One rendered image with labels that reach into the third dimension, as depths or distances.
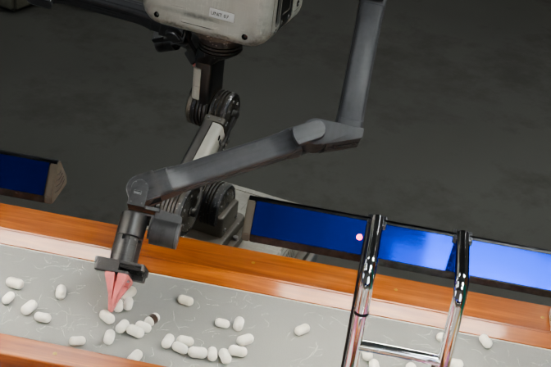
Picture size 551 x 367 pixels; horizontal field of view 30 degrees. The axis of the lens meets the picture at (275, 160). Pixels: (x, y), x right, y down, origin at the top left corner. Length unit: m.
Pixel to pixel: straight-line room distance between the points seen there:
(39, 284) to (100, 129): 2.15
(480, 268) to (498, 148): 2.77
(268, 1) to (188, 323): 0.73
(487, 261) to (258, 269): 0.60
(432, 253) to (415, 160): 2.54
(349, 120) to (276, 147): 0.16
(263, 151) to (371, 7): 0.40
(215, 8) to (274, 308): 0.69
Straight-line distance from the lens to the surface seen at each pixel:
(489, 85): 5.13
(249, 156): 2.11
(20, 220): 2.34
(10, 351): 1.99
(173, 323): 2.09
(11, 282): 2.17
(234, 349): 2.01
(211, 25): 2.36
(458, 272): 1.69
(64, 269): 2.23
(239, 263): 2.22
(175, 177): 2.10
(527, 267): 1.81
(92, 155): 4.10
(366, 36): 2.22
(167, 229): 2.08
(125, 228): 2.08
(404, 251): 1.79
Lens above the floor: 2.07
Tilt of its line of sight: 30 degrees down
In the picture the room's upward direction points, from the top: 7 degrees clockwise
